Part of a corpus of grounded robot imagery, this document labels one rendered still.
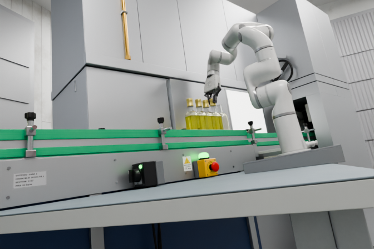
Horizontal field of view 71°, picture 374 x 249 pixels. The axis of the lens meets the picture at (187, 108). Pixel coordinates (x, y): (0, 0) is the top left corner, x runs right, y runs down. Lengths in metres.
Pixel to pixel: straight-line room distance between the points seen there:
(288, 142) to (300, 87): 1.23
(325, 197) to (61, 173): 0.71
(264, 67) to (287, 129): 0.28
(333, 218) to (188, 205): 0.19
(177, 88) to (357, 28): 4.03
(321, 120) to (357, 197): 1.86
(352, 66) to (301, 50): 2.63
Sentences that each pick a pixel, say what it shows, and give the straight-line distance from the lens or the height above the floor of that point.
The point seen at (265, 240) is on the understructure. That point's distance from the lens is 2.00.
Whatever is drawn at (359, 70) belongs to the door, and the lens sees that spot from 4.94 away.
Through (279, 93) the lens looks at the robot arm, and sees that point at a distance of 1.14.
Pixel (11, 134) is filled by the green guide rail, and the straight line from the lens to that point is 0.89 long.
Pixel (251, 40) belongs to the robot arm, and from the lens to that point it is 1.22.
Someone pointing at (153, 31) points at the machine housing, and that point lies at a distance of 1.66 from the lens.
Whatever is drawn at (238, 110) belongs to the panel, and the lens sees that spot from 1.90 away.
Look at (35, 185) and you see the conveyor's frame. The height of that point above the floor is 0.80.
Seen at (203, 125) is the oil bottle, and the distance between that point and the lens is 1.39.
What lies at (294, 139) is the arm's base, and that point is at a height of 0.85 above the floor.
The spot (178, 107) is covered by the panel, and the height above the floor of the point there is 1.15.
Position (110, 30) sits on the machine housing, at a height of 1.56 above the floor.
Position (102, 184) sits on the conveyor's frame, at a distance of 0.92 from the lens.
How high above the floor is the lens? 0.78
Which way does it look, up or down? 14 degrees up
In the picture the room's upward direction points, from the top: 8 degrees counter-clockwise
